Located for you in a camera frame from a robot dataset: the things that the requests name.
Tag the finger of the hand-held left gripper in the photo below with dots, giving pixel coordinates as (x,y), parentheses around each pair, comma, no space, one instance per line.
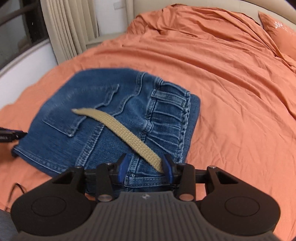
(11,134)

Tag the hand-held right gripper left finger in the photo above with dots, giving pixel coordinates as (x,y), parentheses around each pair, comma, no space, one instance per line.
(123,168)

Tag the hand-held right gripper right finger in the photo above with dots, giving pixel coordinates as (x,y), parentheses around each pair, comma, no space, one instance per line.
(167,171)

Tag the tan woven belt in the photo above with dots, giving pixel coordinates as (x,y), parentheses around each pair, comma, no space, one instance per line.
(129,135)

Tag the blue denim pants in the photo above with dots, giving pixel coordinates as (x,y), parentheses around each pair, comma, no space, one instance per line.
(97,129)

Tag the orange bed blanket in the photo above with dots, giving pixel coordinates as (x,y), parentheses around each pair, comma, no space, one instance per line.
(219,97)

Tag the person's grey clothing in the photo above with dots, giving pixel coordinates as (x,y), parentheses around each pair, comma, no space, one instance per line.
(5,228)

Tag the window with dark railing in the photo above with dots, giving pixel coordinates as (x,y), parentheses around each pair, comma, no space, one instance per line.
(20,30)

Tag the beige curtain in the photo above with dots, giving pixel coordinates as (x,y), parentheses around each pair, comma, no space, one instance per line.
(71,27)

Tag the beige nightstand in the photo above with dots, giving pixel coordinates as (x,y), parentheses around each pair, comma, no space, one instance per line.
(97,40)

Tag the orange pillow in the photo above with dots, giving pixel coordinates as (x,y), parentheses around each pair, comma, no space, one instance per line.
(281,34)

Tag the beige padded headboard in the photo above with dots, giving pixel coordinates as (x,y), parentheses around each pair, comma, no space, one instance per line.
(259,9)

